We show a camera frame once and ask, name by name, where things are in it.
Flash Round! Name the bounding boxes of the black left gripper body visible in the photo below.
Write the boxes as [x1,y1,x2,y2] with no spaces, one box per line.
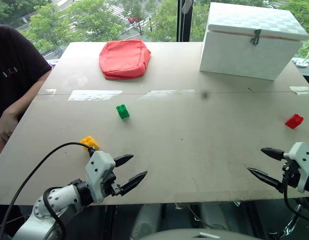
[101,171,124,199]

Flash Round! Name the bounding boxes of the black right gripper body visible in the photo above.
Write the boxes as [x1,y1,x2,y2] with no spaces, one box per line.
[281,160,302,194]

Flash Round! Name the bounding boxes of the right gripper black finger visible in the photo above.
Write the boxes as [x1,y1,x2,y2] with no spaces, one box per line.
[247,167,284,194]
[260,147,286,162]

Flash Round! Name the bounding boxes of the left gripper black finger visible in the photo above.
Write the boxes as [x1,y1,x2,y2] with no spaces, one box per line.
[113,154,135,168]
[119,170,149,197]

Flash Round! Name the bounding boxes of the person's bare hand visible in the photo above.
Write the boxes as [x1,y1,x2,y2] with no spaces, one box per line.
[0,111,21,149]

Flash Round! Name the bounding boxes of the yellow toy brick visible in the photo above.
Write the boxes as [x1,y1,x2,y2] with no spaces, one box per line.
[80,135,100,152]

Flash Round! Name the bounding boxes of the red toy brick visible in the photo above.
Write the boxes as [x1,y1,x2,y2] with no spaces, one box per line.
[284,113,305,130]

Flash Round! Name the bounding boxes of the grey rounded shape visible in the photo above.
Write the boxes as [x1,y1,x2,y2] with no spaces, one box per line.
[130,203,166,240]

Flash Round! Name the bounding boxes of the green toy brick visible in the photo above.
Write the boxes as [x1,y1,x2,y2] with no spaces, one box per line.
[115,103,131,120]

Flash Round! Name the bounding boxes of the pale masking tape piece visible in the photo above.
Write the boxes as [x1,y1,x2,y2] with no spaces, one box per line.
[289,85,309,96]

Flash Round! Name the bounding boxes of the long clear tape strip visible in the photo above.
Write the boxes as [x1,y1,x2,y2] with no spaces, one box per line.
[67,89,124,102]
[137,89,196,101]

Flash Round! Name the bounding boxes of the pale curved robot body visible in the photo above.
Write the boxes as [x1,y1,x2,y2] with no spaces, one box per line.
[141,227,266,240]

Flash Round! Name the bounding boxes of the white stand with round base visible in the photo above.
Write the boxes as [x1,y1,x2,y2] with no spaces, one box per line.
[295,50,309,69]

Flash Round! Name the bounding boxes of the red fabric bag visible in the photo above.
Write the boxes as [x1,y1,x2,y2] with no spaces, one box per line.
[98,38,152,81]

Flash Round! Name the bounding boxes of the white foam box with lid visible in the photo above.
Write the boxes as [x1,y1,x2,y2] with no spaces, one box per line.
[199,2,309,81]

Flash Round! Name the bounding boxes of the grey metal box latch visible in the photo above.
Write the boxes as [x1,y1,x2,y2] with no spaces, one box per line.
[249,28,262,47]

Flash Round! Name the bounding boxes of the red car outside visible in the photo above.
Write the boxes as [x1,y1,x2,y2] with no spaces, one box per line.
[127,15,142,25]

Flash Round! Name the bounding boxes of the person in black shirt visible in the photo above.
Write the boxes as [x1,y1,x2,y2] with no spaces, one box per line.
[0,23,53,156]

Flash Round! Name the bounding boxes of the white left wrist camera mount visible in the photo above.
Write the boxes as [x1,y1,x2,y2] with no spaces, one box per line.
[84,150,117,204]

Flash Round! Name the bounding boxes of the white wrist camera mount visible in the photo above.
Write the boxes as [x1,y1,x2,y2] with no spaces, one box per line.
[84,150,117,204]
[283,141,309,194]

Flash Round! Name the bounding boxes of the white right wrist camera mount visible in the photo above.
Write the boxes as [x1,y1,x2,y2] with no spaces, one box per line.
[283,141,309,194]

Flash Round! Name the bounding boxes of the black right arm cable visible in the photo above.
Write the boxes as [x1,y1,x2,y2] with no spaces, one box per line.
[283,173,309,223]

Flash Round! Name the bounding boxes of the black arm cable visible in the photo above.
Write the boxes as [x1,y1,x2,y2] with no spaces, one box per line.
[42,186,67,240]
[0,141,97,240]
[283,173,309,223]

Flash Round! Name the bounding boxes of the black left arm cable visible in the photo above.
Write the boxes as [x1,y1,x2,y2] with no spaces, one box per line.
[42,186,67,240]
[0,141,97,240]

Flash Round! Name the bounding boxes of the black window frame post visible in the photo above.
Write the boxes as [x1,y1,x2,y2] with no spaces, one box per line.
[176,0,193,43]

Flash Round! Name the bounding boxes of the white blind cord pull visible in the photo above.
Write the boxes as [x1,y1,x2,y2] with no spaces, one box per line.
[181,0,194,14]

